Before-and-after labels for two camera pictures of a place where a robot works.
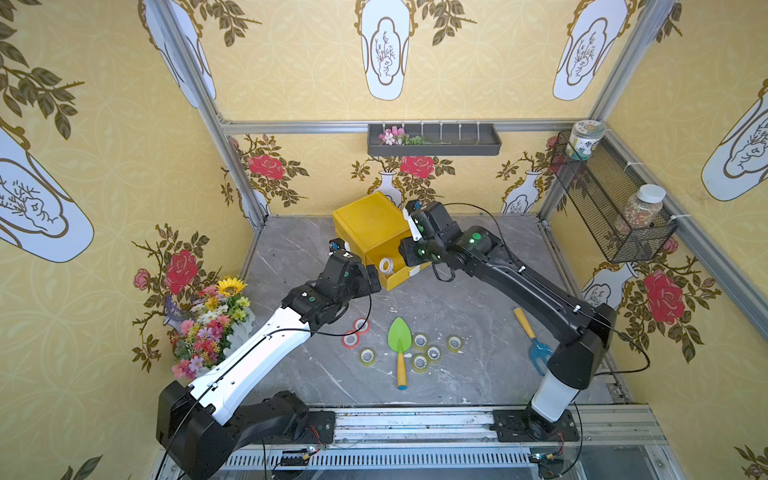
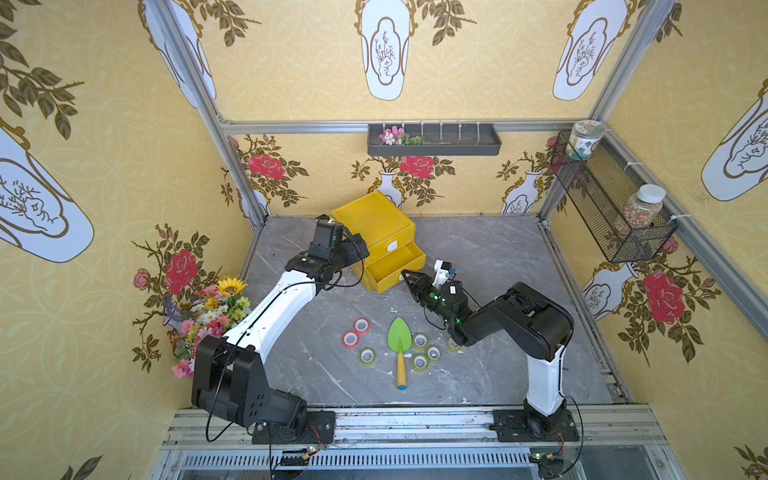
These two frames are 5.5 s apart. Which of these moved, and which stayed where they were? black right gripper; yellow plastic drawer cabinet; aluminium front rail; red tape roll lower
Moved: black right gripper
Stayed: yellow plastic drawer cabinet; red tape roll lower; aluminium front rail
